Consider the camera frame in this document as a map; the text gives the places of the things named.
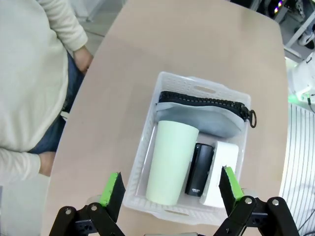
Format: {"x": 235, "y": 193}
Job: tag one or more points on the white rounded box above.
{"x": 225, "y": 157}

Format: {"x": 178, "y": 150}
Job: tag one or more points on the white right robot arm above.
{"x": 301, "y": 76}

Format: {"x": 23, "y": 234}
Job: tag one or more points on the white and black shoe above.
{"x": 307, "y": 39}

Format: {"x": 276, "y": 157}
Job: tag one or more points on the person's right forearm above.
{"x": 17, "y": 164}

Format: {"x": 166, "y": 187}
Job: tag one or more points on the white perforated plastic basket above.
{"x": 172, "y": 83}

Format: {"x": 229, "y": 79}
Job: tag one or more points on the pale green cup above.
{"x": 169, "y": 159}

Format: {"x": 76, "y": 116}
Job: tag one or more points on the white striped panel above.
{"x": 300, "y": 159}

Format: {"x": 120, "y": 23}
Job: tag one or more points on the person in beige sweater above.
{"x": 24, "y": 73}

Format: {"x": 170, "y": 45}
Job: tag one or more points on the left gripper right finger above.
{"x": 230, "y": 194}

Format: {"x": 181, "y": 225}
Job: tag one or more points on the grey zipper pouch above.
{"x": 204, "y": 118}

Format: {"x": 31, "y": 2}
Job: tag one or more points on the person's left forearm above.
{"x": 66, "y": 27}

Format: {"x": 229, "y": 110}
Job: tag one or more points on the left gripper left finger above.
{"x": 114, "y": 196}

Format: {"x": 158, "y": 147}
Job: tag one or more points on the black rectangular device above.
{"x": 199, "y": 167}

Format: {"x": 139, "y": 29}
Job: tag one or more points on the person's right hand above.
{"x": 47, "y": 163}

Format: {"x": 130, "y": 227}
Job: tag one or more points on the person's left hand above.
{"x": 83, "y": 60}

